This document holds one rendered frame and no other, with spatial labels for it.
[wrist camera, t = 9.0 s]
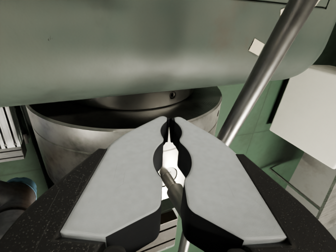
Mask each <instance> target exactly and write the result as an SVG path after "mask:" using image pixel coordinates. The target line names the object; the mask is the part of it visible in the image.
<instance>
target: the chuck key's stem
mask: <svg viewBox="0 0 336 252"><path fill-rule="evenodd" d="M161 179H162V181H163V183H164V185H165V186H166V188H167V192H166V194H167V196H168V197H169V199H170V201H171V203H172V204H173V206H174V208H175V209H176V211H177V213H178V214H179V216H180V218H181V204H182V196H183V188H184V187H183V186H182V185H181V184H180V183H176V181H175V180H174V178H173V177H172V175H171V172H166V173H162V174H161ZM181 219H182V218H181Z"/></svg>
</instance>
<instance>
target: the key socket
mask: <svg viewBox="0 0 336 252"><path fill-rule="evenodd" d="M168 172H171V176H172V177H173V179H174V178H175V177H176V174H177V171H176V169H175V168H174V167H167V168H164V169H162V170H161V171H160V172H159V175H160V177H161V176H162V174H164V173H168Z"/></svg>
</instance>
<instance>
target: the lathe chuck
mask: <svg viewBox="0 0 336 252"><path fill-rule="evenodd" d="M217 122H218V120H217ZM217 122H216V124H215V125H214V127H213V128H212V129H211V130H210V131H209V132H208V133H210V134H211V135H213V136H215V132H216V127H217ZM32 128H33V126H32ZM33 131H34V134H35V137H36V141H37V144H38V147H39V150H40V153H41V156H42V159H43V162H44V165H45V169H46V172H47V174H48V176H49V178H50V179H51V180H52V182H53V183H54V184H55V183H57V182H58V181H59V180H60V179H62V178H63V177H64V176H65V175H67V174H68V173H69V172H70V171H72V170H73V169H74V168H75V167H76V166H78V165H79V164H80V163H82V162H83V161H84V160H85V159H86V158H88V157H89V156H90V155H91V154H92V153H88V152H82V151H77V150H73V149H69V148H66V147H63V146H60V145H57V144H55V143H53V142H51V141H49V140H47V139H45V138H44V137H42V136H41V135H40V134H38V133H37V132H36V131H35V129H34V128H33ZM177 162H178V150H177V148H172V149H168V150H164V151H163V158H162V167H161V168H160V170H159V171H158V173H159V172H160V171H161V170H163V169H165V168H169V167H173V168H175V169H176V176H175V178H174V180H175V181H176V183H179V184H181V185H182V186H183V187H184V181H185V176H184V175H183V174H182V172H181V171H180V170H179V168H178V166H177ZM167 190H168V189H167V187H166V186H165V185H163V186H162V200H164V199H167V198H169V197H168V195H167Z"/></svg>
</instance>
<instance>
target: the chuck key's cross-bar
mask: <svg viewBox="0 0 336 252"><path fill-rule="evenodd" d="M318 1H319V0H288V2H287V4H286V6H285V8H284V10H283V12H282V14H281V16H280V18H279V19H278V21H277V23H276V25H275V27H274V29H273V31H272V33H271V35H270V37H269V38H268V40H267V42H266V44H265V46H264V48H263V50H262V52H261V54H260V55H259V57H258V59H257V61H256V63H255V65H254V67H253V69H252V71H251V73H250V74H249V76H248V78H247V80H246V82H245V84H244V86H243V88H242V90H241V92H240V93H239V95H238V97H237V99H236V101H235V103H234V105H233V107H232V109H231V110H230V112H229V114H228V116H227V118H226V120H225V122H224V124H223V126H222V128H221V129H220V131H219V133H218V135H217V137H216V138H218V139H219V140H221V141H222V142H223V143H224V144H226V145H227V146H228V147H229V146H230V145H231V143H232V141H233V140H234V138H235V136H236V135H237V133H238V131H239V130H240V128H241V127H242V125H243V123H244V122H245V120H246V118H247V117H248V115H249V113H250V112H251V110H252V109H253V107H254V105H255V104H256V102H257V100H258V99H259V97H260V95H261V94H262V92H263V91H264V89H265V87H266V86H267V84H268V82H269V81H270V79H271V77H272V76H273V74H274V73H275V71H276V69H277V68H278V66H279V64H280V63H281V61H282V59H283V58H284V56H285V55H286V53H287V51H288V50H289V48H290V46H291V45H292V43H293V41H294V40H295V38H296V37H297V35H298V33H299V32H300V30H301V28H302V27H303V25H304V23H305V22H306V20H307V19H308V17H309V15H310V14H311V12H312V10H313V9H314V7H315V5H316V4H317V2H318ZM189 246H190V242H188V241H187V240H186V238H185V236H184V234H183V231H182V233H181V238H180V243H179V247H178V252H188V250H189Z"/></svg>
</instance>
